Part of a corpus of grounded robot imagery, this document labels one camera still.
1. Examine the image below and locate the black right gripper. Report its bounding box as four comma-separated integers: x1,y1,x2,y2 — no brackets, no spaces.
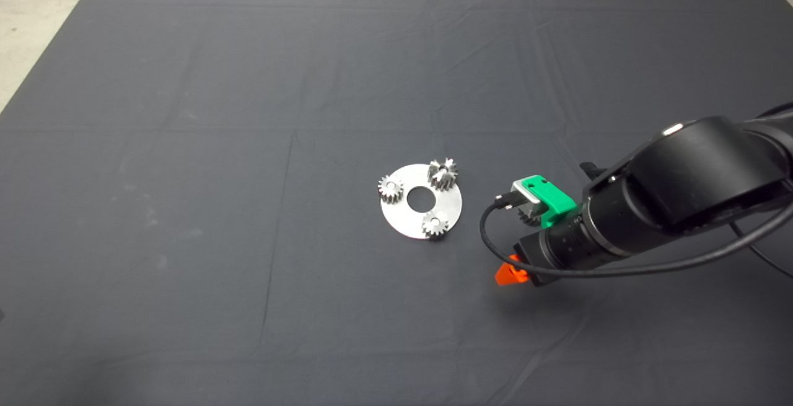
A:
494,211,594,287

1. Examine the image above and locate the large dark steel gear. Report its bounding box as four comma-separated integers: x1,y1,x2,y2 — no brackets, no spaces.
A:
427,157,460,192

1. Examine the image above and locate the round metal plate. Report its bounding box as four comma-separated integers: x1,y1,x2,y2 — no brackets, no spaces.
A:
380,163,463,240

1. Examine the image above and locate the dark grey table cloth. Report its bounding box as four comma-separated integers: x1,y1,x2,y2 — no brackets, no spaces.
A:
0,0,793,406

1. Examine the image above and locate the small silver camera box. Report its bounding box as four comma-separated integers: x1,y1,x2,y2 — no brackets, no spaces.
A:
509,180,541,213

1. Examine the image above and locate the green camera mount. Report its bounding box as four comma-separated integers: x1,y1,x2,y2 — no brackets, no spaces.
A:
519,174,578,229

